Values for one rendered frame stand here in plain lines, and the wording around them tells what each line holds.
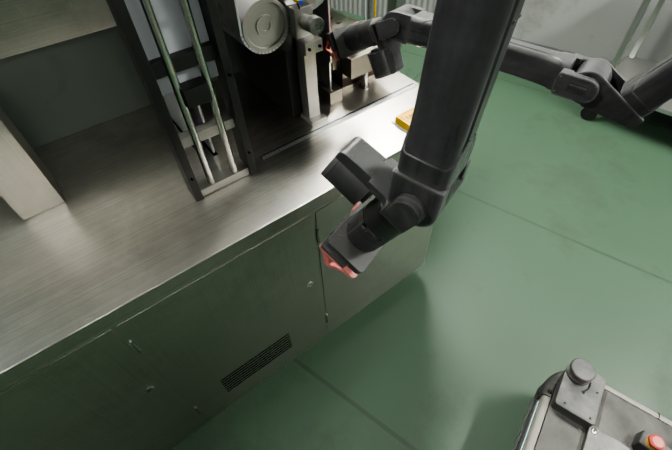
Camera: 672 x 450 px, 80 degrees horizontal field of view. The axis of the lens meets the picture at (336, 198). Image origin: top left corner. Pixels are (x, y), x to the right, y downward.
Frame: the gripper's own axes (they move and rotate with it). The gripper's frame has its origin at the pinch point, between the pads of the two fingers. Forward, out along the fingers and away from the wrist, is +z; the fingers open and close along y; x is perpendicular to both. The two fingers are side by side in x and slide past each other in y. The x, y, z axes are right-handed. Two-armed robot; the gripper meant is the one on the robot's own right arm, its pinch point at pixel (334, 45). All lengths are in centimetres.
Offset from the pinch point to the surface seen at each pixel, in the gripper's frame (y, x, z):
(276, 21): -14.8, 9.6, -2.7
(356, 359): -21, -111, 23
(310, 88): -10.2, -7.8, 1.7
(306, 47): -11.7, 2.0, -6.5
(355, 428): -36, -120, 7
